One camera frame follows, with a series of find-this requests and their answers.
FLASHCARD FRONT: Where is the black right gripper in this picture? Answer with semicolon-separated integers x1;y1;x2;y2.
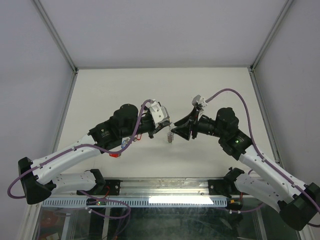
170;107;226;141

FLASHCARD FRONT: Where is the large grey keyring yellow handle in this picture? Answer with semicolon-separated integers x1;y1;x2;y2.
167;122;174;144

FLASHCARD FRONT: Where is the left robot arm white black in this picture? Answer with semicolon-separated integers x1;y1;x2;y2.
18;100;170;205

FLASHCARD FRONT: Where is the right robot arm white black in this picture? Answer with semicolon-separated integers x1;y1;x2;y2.
171;107;320;231

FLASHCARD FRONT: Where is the red key tag white label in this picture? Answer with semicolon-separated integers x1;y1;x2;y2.
133;134;142;142

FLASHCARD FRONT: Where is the blue key tag with key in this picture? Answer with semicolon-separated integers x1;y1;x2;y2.
121;138;130;149

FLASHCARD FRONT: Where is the red key tag with key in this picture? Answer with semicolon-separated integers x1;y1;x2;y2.
109;153;121;158

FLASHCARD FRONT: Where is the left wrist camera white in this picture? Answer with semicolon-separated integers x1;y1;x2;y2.
147;99;170;128

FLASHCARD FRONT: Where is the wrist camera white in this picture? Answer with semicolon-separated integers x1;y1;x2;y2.
191;94;208;109
147;99;170;128

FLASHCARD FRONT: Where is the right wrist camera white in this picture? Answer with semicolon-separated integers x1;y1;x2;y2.
191;94;208;109

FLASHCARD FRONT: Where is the aluminium mounting rail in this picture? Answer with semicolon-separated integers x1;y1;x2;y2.
31;176;253;196

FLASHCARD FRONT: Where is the grey slotted cable duct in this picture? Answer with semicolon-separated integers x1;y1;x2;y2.
42;196;227;208

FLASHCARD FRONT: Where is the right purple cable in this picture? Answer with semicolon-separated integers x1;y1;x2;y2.
206;88;320;227

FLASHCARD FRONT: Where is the purple cable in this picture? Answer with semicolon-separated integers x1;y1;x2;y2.
6;99;154;221
206;88;320;227

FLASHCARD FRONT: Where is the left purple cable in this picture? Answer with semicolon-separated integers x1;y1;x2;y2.
6;99;154;221

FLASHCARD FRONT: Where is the right aluminium frame post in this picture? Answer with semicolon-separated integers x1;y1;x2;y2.
249;0;295;72

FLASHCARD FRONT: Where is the aluminium frame post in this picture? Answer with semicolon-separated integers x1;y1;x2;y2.
249;0;295;72
32;0;79;73

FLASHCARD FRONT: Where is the left aluminium frame post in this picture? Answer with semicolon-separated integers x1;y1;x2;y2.
32;0;79;73

